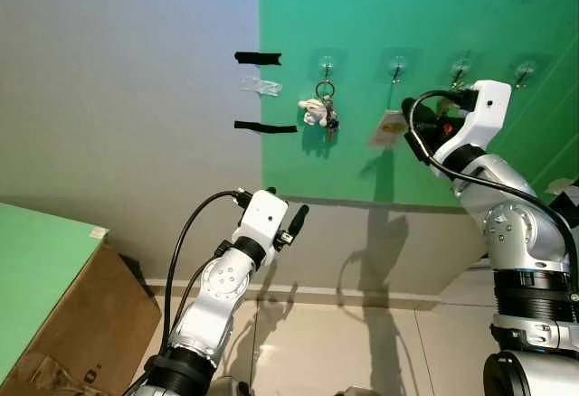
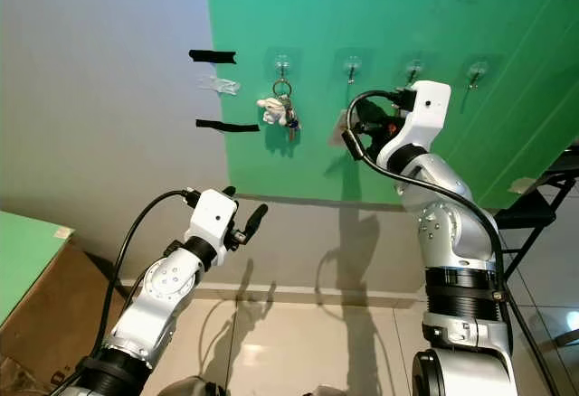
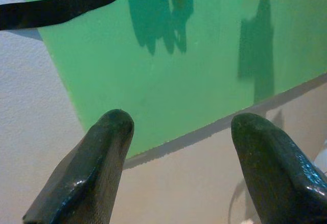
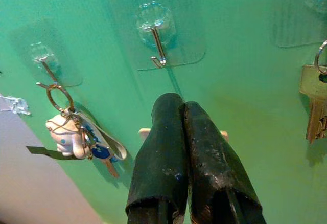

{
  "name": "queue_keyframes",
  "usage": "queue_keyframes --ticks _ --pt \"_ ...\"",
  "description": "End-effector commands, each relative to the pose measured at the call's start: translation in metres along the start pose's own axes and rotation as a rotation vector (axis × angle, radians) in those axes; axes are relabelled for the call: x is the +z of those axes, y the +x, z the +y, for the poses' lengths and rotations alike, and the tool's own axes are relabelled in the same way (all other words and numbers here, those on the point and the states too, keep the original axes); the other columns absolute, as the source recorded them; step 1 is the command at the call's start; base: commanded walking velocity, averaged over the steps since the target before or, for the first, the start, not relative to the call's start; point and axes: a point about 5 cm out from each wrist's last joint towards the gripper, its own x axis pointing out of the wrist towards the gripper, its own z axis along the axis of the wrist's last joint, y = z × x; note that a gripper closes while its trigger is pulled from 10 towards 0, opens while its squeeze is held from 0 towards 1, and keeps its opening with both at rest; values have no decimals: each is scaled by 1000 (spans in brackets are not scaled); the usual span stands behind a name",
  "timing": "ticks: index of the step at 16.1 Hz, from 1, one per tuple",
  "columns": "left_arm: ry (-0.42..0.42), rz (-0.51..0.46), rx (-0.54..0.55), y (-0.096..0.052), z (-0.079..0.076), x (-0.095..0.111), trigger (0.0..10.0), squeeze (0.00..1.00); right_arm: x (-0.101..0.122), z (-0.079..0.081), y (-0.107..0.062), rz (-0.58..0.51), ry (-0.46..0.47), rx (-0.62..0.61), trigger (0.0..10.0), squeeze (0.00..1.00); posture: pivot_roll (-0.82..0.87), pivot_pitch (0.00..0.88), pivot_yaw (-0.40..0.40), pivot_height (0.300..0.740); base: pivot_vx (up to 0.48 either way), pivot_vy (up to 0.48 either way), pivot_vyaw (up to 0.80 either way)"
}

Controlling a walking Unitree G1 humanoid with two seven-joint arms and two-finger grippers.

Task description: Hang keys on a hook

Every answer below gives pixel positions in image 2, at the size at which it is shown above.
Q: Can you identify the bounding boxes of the short black tape strip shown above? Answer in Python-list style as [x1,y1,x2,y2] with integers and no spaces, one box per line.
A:
[188,50,238,64]

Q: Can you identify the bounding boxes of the key bunch with white plush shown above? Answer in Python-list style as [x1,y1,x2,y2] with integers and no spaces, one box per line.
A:
[256,80,301,141]

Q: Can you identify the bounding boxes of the clear tape piece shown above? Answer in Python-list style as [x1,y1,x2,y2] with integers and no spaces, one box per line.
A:
[197,76,242,96]

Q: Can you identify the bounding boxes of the clear adhesive wall hook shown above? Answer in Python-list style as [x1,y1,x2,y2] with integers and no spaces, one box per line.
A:
[269,50,298,83]
[337,51,367,85]
[403,55,429,88]
[463,57,489,90]

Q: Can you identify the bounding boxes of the crumpled white tape piece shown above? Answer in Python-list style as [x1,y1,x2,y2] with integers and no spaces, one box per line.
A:
[509,177,539,193]

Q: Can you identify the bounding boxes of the green paper wall sheet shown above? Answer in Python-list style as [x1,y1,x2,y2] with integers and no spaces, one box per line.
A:
[204,0,579,212]

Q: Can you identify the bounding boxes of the white card key tag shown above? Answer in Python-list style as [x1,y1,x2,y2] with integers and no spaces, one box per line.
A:
[330,109,354,148]

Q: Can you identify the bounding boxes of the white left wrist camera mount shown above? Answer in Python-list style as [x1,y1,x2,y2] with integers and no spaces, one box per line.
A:
[185,188,241,248]

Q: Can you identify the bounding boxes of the long black tape strip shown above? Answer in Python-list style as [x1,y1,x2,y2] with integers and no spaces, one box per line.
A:
[195,119,261,133]

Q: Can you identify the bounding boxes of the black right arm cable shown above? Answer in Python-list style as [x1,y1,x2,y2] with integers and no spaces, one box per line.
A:
[344,89,514,352]

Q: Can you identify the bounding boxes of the green topped cardboard box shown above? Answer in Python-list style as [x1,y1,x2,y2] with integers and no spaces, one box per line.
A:
[0,211,89,396]

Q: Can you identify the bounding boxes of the black metal rack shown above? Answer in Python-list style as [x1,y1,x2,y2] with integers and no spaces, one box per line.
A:
[493,143,579,279]

